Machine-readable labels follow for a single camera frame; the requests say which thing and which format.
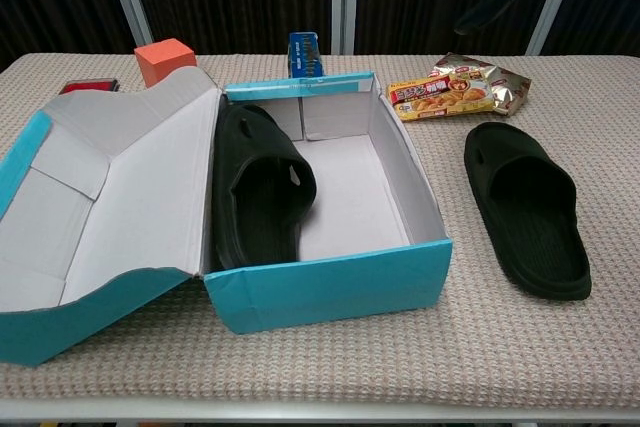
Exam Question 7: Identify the black slipper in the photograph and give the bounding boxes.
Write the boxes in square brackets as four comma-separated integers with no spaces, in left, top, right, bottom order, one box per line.
[209,102,319,271]
[463,121,594,302]

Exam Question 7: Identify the long blue box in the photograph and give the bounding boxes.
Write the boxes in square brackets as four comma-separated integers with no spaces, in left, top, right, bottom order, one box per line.
[287,31,327,81]

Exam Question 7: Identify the orange cube block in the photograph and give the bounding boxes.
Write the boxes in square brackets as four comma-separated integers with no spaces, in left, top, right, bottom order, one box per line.
[133,38,196,87]

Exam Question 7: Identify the light blue shoe box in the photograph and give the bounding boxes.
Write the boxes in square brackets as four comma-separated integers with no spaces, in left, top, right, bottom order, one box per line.
[0,65,454,367]

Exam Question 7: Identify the silver red snack bag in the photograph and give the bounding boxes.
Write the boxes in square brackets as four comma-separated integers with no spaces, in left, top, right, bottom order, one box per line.
[430,51,532,117]

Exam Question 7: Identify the yellow snack packet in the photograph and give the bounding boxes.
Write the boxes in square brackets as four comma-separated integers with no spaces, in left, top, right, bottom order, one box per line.
[387,71,495,123]

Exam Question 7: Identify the beige woven table cloth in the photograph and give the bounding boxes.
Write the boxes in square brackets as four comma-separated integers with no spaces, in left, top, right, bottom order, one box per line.
[0,52,640,401]

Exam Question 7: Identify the red flat case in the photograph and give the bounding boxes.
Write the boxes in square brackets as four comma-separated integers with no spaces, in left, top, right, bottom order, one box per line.
[58,77,121,96]

